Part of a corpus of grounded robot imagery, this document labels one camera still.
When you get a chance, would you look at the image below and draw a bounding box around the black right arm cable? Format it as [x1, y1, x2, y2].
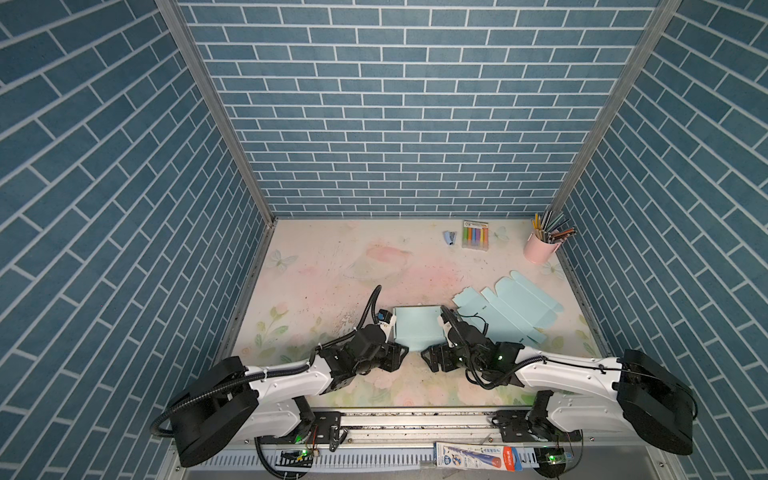
[440, 304, 700, 421]

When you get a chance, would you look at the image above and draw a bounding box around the white red blue package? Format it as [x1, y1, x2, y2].
[434, 442, 539, 472]

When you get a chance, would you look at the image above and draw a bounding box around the pack of coloured highlighters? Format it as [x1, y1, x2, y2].
[462, 220, 489, 251]

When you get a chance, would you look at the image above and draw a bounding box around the light blue flat box stack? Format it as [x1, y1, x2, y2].
[452, 271, 564, 346]

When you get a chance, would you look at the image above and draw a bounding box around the light blue paper box sheet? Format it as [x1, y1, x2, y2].
[393, 306, 445, 352]

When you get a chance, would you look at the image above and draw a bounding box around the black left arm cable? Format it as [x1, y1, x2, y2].
[148, 284, 384, 439]

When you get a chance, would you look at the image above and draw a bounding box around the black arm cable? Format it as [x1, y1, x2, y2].
[148, 284, 384, 439]
[440, 304, 700, 421]

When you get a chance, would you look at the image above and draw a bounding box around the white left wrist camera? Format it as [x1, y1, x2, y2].
[375, 309, 397, 343]

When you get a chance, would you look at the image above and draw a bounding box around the pink metal pencil bucket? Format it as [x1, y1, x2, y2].
[523, 233, 562, 265]

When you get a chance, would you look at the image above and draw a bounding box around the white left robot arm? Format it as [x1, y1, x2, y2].
[150, 324, 409, 468]

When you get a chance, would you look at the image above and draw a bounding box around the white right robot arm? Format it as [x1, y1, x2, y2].
[421, 322, 698, 456]

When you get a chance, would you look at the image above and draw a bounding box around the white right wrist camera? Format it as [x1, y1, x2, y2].
[439, 306, 456, 347]

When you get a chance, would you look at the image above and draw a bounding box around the metal base rail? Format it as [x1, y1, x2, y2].
[167, 407, 673, 448]

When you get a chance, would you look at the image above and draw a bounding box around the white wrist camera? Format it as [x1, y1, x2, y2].
[375, 309, 397, 343]
[439, 306, 456, 347]

